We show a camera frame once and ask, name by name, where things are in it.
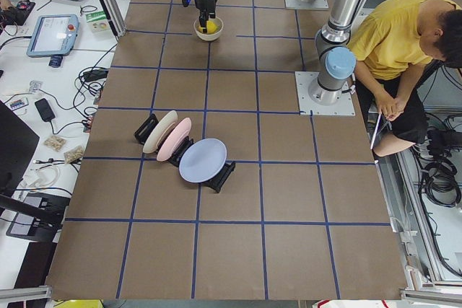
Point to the yellow lemon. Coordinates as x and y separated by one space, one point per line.
211 28

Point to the white ceramic bowl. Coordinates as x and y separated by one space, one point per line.
211 37

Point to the green white box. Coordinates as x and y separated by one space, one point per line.
97 21

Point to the black dish rack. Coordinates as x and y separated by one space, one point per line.
215 183

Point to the cream plate in rack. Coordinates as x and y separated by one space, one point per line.
159 132

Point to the pink plate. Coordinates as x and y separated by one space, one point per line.
174 139

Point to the light blue plate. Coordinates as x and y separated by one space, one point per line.
203 160

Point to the near blue teach pendant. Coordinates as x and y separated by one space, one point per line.
53 35

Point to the black phone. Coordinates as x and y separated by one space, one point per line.
44 109

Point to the person in yellow shirt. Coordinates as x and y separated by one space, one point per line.
393 45

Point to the black monitor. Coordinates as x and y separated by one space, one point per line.
18 145

